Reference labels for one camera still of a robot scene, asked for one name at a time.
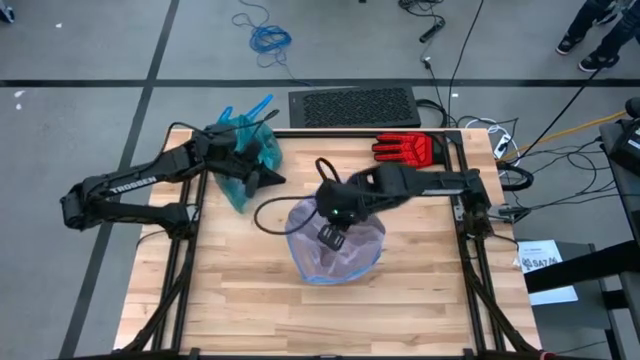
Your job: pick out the black perforated metal case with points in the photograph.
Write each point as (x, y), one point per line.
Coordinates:
(355, 107)

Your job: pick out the white printed paper sheet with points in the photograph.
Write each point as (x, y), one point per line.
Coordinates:
(542, 270)

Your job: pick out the teal plastic trash bag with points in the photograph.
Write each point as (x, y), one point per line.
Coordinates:
(242, 192)

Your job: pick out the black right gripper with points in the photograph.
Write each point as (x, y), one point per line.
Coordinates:
(342, 200)

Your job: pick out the person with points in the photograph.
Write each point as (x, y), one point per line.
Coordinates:
(597, 60)

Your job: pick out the white power strip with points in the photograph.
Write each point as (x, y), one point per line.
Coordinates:
(502, 145)

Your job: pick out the black metal beam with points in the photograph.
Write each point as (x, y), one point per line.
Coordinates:
(580, 270)

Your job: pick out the black aluminium table frame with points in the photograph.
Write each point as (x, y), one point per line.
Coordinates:
(187, 260)

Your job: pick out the red black padded gloves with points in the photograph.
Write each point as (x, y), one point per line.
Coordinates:
(405, 149)

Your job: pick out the black equipment cart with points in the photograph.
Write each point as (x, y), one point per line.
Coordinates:
(622, 150)

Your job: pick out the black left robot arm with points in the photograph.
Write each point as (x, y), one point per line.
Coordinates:
(130, 182)

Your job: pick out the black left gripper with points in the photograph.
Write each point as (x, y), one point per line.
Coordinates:
(225, 152)

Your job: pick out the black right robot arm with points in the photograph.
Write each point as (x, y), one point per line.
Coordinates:
(440, 182)

